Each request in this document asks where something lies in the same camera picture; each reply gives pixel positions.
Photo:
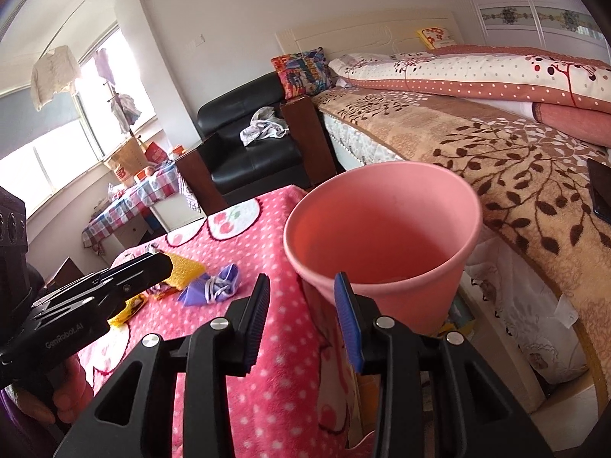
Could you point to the white wardrobe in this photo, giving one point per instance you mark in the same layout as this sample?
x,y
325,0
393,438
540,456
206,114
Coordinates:
x,y
534,14

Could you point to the yellow sponge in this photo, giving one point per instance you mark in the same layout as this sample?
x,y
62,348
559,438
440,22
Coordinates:
x,y
187,269

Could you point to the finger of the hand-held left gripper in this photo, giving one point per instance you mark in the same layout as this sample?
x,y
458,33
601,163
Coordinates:
x,y
148,269

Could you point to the pink polka-dot blanket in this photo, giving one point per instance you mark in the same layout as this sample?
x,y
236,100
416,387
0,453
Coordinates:
x,y
296,391

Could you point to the black phone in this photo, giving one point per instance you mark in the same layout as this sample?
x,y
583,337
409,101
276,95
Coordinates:
x,y
600,191

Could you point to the pink folded blanket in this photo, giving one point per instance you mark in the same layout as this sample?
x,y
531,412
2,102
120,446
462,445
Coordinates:
x,y
573,124

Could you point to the pink plastic bucket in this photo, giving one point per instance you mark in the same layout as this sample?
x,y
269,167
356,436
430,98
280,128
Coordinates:
x,y
382,229

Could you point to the white crumpled cloth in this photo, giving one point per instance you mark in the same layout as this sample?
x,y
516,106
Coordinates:
x,y
262,129

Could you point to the yellow wrapper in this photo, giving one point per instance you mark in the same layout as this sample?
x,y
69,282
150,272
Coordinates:
x,y
128,311

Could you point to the coat rack with clothes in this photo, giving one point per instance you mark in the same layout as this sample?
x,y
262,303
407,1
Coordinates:
x,y
121,105

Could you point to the white cabinet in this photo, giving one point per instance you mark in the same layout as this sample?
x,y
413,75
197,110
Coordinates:
x,y
172,212

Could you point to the white hanging garment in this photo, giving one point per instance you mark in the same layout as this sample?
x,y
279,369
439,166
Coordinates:
x,y
53,76

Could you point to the person's left hand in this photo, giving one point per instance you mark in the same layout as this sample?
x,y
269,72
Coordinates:
x,y
71,393

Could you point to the black leather armchair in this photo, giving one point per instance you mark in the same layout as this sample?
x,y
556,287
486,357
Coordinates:
x,y
257,164

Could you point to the red box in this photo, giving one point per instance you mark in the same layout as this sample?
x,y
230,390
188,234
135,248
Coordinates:
x,y
155,152

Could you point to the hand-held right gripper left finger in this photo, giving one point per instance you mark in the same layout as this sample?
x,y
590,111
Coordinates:
x,y
254,327

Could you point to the brown leaf-print blanket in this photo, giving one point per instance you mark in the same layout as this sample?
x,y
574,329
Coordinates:
x,y
501,167

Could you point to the cream bed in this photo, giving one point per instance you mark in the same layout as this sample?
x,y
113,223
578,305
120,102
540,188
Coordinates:
x,y
363,33

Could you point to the floral dotted quilt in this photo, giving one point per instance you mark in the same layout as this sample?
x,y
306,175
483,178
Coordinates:
x,y
477,74

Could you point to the checkered tablecloth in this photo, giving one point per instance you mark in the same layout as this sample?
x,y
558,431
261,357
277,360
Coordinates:
x,y
138,193

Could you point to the colourful printed cushion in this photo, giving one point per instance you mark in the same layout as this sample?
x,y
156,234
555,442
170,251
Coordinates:
x,y
300,74

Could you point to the window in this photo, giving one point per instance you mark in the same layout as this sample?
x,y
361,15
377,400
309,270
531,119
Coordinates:
x,y
57,152

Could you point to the yellow floral pillow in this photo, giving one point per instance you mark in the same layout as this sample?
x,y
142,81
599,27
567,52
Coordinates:
x,y
438,36

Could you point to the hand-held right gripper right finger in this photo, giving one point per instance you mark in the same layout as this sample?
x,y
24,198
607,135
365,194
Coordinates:
x,y
346,324

